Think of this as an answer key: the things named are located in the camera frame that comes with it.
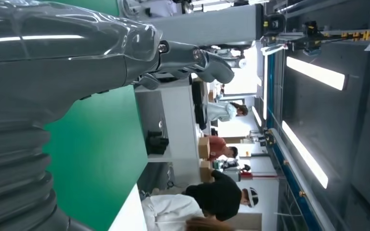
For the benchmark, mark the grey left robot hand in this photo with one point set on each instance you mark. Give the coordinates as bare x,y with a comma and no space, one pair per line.
60,63

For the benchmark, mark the person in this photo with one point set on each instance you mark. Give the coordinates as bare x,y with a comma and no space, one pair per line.
223,111
218,197
169,212
218,148

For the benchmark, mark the brown cardboard box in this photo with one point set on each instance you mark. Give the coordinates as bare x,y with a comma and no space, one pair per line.
205,171
204,147

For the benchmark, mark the long white ceiling light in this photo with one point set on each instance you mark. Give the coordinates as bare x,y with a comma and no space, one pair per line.
316,73
304,154

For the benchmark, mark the blue gantry rail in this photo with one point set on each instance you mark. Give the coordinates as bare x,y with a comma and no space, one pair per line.
287,165

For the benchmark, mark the black monitor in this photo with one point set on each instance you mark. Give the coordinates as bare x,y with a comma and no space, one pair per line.
199,105

